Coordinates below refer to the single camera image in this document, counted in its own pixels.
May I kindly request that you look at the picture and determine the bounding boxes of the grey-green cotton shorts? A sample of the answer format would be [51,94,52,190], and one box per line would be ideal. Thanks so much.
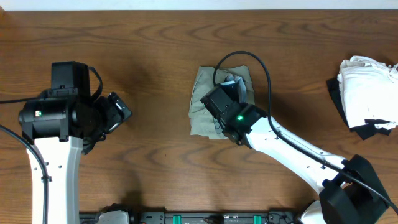
[188,64,256,141]

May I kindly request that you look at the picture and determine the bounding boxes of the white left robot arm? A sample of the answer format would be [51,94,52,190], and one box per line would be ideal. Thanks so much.
[19,88,132,223]

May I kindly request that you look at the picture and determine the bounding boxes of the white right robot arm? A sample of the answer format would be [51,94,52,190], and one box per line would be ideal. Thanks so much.
[206,80,397,223]

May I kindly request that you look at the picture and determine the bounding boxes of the white folded garment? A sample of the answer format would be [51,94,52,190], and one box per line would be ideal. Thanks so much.
[337,55,397,130]

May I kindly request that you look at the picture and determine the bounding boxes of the black folded garment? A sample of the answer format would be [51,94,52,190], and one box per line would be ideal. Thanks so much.
[326,78,391,140]

